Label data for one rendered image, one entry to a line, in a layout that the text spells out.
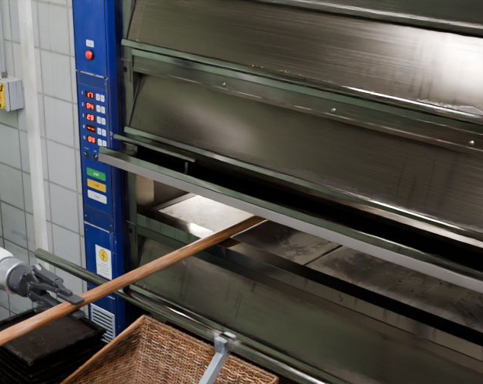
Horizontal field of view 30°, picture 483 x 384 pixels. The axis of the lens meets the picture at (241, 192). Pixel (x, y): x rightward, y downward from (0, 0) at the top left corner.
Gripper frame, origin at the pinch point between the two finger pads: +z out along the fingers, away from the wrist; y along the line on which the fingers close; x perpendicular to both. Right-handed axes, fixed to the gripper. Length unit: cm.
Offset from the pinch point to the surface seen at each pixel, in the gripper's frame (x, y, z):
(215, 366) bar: -12.4, 8.0, 36.4
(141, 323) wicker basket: -49, 37, -28
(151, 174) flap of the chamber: -38.8, -20.9, -11.3
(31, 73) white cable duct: -53, -35, -81
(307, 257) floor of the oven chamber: -63, 1, 25
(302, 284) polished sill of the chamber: -53, 4, 31
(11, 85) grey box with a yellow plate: -51, -30, -89
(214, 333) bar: -16.0, 2.2, 32.7
